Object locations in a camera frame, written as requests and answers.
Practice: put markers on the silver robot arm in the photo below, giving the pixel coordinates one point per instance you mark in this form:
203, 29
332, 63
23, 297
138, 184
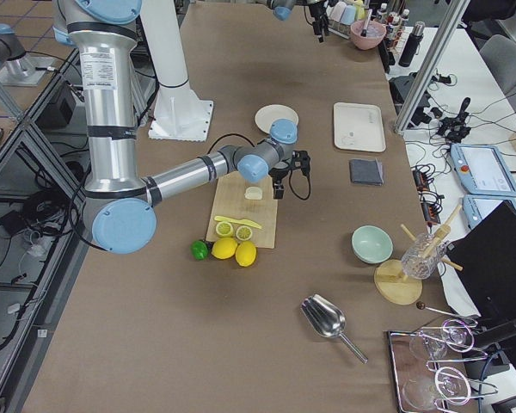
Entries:
120, 202
282, 10

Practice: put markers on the aluminium frame post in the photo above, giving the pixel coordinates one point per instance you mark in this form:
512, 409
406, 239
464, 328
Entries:
440, 41

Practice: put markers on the grey folded cloth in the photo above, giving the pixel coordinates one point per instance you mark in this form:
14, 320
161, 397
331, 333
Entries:
365, 171

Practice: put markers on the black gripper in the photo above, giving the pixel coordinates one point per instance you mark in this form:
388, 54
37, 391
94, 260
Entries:
279, 173
316, 13

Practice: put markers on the lemon half slice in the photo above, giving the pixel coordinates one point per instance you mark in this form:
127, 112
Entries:
244, 233
224, 229

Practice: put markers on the pink plastic cup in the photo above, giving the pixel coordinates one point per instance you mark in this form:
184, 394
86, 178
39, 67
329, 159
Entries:
338, 11

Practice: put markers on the grey office chair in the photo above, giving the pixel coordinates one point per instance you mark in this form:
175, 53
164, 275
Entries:
499, 54

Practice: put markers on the metal tray with glasses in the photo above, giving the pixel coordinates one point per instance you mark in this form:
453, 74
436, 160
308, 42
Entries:
428, 367

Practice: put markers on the green lime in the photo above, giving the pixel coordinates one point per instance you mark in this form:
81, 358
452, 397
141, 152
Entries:
200, 250

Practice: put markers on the cream round plate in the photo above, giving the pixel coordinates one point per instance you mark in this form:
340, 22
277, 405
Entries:
268, 114

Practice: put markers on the whole yellow lemon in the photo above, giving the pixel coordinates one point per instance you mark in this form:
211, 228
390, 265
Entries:
224, 248
246, 254

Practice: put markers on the blue teach pendant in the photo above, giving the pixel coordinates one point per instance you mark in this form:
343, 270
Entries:
482, 170
478, 207

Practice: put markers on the wooden cutting board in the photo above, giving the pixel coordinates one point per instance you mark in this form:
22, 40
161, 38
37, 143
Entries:
230, 201

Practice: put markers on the upper lemon half slice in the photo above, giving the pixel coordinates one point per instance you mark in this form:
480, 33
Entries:
224, 229

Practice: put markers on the blue plastic cup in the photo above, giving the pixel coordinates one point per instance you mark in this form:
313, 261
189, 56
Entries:
348, 15

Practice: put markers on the lower blue teach pendant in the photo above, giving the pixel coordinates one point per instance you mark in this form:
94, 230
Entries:
478, 207

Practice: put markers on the green bowl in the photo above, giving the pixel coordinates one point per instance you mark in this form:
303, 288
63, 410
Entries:
371, 244

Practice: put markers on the white wire cup rack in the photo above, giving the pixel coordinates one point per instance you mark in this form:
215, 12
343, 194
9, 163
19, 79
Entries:
341, 27

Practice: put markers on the lower whole yellow lemon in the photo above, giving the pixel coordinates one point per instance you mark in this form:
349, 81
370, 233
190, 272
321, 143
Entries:
246, 254

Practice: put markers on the clear glass cup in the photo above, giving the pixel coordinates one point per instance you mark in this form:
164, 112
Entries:
422, 258

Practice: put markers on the pink bowl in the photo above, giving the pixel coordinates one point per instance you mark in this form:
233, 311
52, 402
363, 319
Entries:
374, 34

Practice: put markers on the right black orange usb hub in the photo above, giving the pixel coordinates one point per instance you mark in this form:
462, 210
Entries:
430, 210

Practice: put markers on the upper blue teach pendant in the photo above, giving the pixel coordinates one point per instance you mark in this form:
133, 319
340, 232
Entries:
482, 170

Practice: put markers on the yellow plastic knife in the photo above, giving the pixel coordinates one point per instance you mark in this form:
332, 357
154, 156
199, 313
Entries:
247, 222

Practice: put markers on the cream rabbit tray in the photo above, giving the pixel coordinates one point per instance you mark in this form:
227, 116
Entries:
358, 127

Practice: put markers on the wooden cup tree stand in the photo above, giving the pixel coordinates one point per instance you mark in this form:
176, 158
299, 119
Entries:
400, 281

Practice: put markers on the black orange usb hub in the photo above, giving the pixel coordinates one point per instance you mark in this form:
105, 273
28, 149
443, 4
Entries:
421, 180
430, 210

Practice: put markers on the lower lemon half slice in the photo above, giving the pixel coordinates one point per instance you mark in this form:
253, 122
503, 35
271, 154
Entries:
244, 233

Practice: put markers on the upper whole yellow lemon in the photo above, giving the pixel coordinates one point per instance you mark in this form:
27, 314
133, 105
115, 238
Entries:
224, 248

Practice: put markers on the metal scoop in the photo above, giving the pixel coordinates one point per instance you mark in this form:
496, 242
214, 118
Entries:
329, 321

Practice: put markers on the left black orange usb hub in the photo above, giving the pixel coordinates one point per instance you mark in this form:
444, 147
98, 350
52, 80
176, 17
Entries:
421, 180

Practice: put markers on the black thermos bottle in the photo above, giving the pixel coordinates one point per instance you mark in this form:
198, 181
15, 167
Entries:
412, 44

